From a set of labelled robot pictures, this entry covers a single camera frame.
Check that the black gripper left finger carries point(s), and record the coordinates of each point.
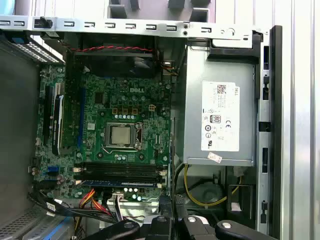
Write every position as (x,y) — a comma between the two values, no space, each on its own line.
(112,233)

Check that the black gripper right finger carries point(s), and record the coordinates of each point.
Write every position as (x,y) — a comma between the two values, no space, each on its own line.
(195,233)

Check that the black RAM slot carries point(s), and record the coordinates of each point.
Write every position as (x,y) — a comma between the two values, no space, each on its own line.
(120,164)
(120,176)
(120,170)

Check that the blue expansion slot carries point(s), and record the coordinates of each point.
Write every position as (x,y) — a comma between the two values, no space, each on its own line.
(81,120)

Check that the black expansion slot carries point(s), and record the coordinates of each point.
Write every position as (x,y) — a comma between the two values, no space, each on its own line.
(47,115)

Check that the beige expansion slot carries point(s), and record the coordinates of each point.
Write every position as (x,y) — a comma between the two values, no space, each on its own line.
(58,87)

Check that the blue disk carrier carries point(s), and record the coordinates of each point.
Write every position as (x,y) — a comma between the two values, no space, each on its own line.
(60,230)

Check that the metal locking lever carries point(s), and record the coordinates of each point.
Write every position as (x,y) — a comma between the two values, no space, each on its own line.
(107,152)

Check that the metal socket cover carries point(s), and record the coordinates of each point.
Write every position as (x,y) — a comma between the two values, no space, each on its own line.
(108,136)

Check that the silver CPU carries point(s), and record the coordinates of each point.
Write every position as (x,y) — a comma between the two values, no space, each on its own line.
(121,135)

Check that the grey power supply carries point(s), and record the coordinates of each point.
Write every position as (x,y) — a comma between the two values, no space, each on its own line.
(195,112)

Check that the black graphics card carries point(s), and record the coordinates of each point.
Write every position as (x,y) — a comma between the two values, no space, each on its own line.
(57,125)

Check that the green motherboard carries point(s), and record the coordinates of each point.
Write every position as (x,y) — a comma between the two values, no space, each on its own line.
(105,107)

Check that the black PC case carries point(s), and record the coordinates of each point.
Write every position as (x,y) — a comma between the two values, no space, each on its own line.
(276,100)

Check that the black case fan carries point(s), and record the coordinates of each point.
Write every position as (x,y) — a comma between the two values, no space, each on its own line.
(112,65)

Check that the black case latch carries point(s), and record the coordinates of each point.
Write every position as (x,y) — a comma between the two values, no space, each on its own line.
(42,23)

